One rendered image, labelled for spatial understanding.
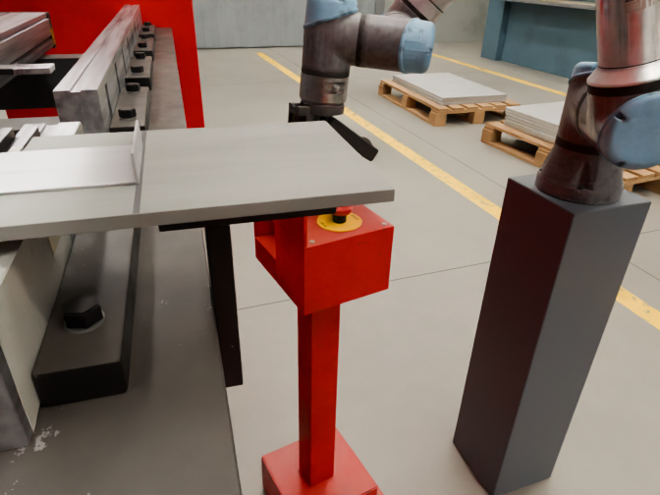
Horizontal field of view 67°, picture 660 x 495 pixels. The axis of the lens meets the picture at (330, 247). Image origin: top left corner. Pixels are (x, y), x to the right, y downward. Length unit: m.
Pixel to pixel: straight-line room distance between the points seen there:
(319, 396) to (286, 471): 0.28
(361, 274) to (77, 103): 0.49
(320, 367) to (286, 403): 0.59
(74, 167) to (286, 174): 0.15
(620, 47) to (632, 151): 0.14
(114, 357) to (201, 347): 0.07
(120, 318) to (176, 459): 0.12
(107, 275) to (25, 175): 0.10
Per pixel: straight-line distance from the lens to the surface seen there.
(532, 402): 1.22
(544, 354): 1.13
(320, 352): 0.96
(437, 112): 4.28
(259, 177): 0.37
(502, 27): 7.93
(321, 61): 0.79
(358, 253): 0.78
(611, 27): 0.83
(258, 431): 1.50
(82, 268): 0.48
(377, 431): 1.50
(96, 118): 0.85
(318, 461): 1.18
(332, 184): 0.36
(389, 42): 0.78
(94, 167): 0.41
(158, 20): 2.55
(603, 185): 1.00
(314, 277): 0.76
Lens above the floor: 1.14
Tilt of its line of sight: 29 degrees down
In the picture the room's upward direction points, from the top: 1 degrees clockwise
